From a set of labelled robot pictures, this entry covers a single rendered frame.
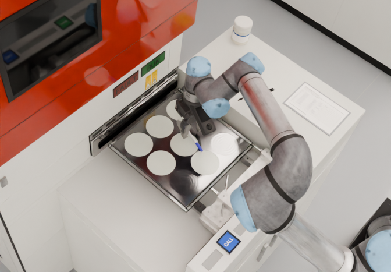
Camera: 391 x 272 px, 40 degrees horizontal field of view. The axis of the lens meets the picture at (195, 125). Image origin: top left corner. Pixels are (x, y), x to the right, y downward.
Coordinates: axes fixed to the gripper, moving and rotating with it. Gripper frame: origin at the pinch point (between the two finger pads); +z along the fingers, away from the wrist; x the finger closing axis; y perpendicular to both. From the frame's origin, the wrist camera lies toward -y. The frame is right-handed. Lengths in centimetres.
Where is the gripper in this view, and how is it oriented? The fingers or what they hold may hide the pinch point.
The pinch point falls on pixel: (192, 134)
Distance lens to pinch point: 190.7
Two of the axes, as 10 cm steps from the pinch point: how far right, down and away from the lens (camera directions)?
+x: -8.4, 3.8, -3.8
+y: -5.3, -7.2, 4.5
